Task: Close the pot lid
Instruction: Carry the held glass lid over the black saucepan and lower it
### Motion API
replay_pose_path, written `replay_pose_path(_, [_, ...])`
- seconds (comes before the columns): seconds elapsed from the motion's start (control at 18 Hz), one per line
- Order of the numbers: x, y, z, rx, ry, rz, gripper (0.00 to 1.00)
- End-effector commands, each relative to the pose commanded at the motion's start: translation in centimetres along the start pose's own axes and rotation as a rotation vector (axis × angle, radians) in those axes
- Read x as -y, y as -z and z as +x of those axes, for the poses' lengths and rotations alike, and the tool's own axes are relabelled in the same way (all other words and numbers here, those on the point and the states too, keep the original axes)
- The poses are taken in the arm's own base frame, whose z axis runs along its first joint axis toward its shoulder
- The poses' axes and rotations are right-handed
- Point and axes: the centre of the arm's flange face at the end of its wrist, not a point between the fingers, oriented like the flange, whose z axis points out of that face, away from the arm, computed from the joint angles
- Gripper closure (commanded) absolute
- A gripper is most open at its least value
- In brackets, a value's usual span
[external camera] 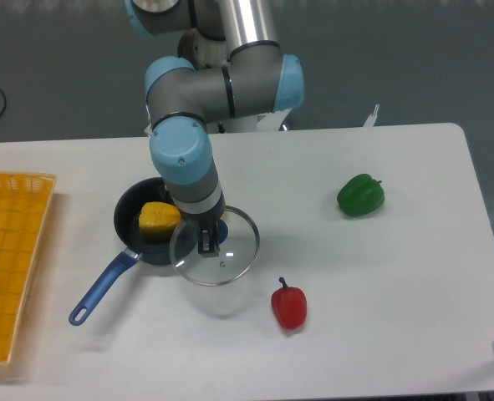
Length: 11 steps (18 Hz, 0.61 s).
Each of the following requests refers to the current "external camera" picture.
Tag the yellow bell pepper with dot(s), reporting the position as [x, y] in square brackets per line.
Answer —
[157, 221]

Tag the white bracket behind table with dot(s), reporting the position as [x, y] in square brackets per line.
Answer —
[372, 118]

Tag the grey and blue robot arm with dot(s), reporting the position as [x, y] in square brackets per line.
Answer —
[253, 77]

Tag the yellow plastic basket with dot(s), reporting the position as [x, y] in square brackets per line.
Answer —
[24, 202]

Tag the blue handled frying pan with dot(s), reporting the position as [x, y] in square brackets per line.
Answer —
[126, 223]

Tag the red bell pepper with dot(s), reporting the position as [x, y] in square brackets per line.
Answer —
[289, 306]

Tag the green bell pepper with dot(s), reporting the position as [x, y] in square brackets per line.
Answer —
[361, 195]

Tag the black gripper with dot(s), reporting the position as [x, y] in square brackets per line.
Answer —
[208, 241]

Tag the glass pot lid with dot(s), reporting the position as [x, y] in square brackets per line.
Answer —
[239, 246]

